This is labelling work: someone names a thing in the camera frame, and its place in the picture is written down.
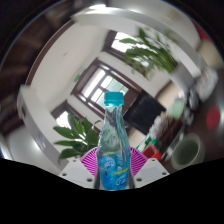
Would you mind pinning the small potted leafy plant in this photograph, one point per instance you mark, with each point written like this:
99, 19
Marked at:
81, 136

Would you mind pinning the brown wooden glazed door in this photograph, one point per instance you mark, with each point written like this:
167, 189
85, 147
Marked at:
96, 85

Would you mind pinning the green flat tray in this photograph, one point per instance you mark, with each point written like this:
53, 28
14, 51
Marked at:
143, 143

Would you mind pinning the green exit sign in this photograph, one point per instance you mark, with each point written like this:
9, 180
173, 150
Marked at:
77, 78

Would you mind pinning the grey-green patterned mug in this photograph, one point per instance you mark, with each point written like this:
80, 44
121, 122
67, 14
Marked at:
187, 151

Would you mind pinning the clear blue-capped drink bottle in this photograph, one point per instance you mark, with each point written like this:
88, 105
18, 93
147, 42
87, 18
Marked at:
113, 160

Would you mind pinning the large potted leafy plant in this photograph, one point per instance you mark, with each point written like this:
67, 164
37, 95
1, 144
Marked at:
153, 55

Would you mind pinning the brown-framed window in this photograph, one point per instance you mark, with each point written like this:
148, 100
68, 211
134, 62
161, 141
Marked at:
118, 43
63, 118

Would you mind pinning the green folded cloth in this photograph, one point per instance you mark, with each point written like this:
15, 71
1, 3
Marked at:
176, 109

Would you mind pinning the black office chair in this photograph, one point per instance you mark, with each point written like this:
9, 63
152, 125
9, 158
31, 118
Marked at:
145, 111

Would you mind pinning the white printed brochure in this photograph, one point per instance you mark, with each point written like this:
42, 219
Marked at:
207, 86

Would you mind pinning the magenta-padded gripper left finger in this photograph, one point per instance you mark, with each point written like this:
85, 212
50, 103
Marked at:
75, 172

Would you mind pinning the brown box of white packets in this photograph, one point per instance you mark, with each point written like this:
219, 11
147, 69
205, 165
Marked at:
161, 126

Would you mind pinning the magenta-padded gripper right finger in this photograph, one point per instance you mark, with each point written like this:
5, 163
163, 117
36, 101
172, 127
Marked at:
151, 171

